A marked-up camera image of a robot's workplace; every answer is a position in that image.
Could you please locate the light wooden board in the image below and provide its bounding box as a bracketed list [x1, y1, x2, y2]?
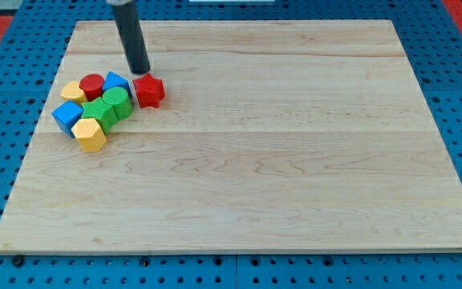
[0, 20, 462, 255]

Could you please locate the red star block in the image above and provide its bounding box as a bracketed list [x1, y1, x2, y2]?
[132, 73, 165, 108]

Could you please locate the green cylinder block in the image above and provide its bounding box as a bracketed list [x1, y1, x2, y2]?
[103, 87, 133, 120]

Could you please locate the blue triangle block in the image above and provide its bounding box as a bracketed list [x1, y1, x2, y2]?
[103, 71, 132, 98]

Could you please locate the green star block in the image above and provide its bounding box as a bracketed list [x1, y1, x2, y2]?
[82, 97, 118, 134]

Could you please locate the yellow hexagon block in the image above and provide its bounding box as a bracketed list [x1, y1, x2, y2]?
[71, 118, 107, 153]

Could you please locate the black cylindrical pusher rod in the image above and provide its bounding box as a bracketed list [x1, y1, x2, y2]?
[106, 0, 151, 74]

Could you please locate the red cylinder block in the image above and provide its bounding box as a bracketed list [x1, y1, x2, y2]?
[79, 74, 104, 101]

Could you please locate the blue cube block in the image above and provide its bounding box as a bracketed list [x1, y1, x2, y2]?
[51, 100, 83, 138]

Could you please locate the yellow heart block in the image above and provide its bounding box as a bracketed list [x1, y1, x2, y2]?
[60, 81, 87, 104]

